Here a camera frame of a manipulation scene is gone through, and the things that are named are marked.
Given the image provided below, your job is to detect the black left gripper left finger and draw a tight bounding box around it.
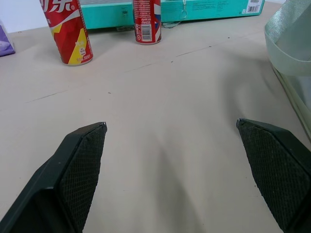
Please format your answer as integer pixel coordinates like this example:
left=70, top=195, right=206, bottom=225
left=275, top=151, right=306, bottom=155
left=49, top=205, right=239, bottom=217
left=0, top=121, right=108, bottom=233

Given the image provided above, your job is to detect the red cola can with barcode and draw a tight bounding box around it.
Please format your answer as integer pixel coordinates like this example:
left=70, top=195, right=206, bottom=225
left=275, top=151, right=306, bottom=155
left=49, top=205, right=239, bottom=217
left=132, top=0, right=162, bottom=46

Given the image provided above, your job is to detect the red and yellow cola can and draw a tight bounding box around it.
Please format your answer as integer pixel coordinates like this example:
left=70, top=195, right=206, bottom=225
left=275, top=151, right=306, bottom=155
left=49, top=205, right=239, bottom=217
left=39, top=0, right=94, bottom=67

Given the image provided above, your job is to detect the purple and white packet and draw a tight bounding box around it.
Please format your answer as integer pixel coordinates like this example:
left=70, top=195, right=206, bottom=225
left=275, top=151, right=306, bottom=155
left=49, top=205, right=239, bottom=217
left=0, top=19, right=17, bottom=58

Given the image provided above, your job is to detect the teal cardboard box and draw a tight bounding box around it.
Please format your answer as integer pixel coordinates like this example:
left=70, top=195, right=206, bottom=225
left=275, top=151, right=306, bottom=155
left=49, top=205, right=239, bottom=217
left=80, top=0, right=266, bottom=30

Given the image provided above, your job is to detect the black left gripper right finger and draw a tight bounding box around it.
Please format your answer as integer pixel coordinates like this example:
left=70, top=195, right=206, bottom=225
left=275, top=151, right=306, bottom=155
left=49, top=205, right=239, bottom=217
left=236, top=118, right=311, bottom=233

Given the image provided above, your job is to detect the translucent green mesh bag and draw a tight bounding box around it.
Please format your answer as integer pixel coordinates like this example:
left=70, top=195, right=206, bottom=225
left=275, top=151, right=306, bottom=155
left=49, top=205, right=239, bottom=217
left=264, top=0, right=311, bottom=143

